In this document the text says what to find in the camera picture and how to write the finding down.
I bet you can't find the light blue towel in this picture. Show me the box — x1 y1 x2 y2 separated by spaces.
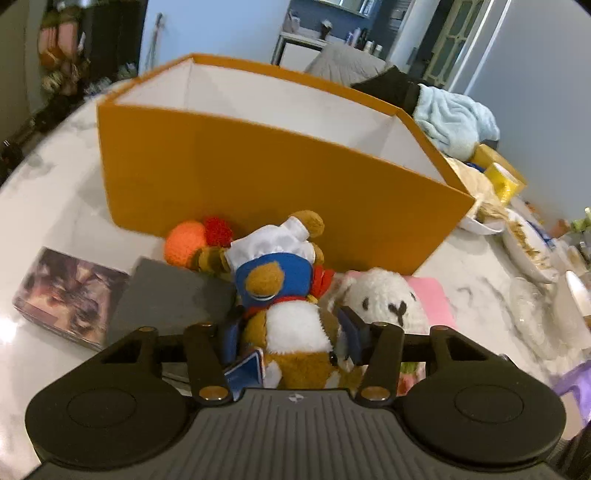
413 84 501 160

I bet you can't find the orange crochet toy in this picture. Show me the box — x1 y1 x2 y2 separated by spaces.
165 217 234 268

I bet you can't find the white plate with crumbs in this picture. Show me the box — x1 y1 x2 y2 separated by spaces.
501 208 560 283

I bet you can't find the row of bottles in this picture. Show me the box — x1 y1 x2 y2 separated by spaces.
346 27 384 55

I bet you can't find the pink box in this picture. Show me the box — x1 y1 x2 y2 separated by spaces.
346 270 458 332

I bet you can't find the chef bear plush toy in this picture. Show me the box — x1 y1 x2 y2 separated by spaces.
196 210 365 400

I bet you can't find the white crochet sheep toy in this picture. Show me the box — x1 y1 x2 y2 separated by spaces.
330 268 430 335

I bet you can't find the printed card box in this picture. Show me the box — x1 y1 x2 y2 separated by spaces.
12 247 131 352

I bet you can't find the yellow cup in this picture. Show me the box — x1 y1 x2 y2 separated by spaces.
485 162 517 207

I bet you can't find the orange storage box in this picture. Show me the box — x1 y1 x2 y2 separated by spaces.
97 53 476 276

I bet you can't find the cream fluffy cloth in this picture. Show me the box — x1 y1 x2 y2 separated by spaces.
445 157 509 222

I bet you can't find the pink hanging bag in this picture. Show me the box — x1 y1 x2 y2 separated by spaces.
37 0 88 65

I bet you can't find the glass pane door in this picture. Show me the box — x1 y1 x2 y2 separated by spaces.
425 0 488 89

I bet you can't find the black cloth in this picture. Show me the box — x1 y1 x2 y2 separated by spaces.
351 66 423 116

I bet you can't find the yellow bowl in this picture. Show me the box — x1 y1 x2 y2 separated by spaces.
468 144 527 195

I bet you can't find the white vanity cabinet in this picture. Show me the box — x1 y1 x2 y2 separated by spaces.
271 30 340 68

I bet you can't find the purple plastic item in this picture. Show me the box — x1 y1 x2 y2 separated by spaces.
551 360 591 425

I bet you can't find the clear plastic container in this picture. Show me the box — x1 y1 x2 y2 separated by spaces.
508 277 580 361

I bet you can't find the dark grey box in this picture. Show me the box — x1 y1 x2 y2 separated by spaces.
104 257 238 352

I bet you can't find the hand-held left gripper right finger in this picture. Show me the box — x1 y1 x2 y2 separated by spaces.
337 305 505 402

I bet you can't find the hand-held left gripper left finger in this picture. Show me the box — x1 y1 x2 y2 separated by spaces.
99 305 246 403

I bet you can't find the grey quilted cloth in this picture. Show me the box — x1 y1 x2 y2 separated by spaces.
305 44 386 86

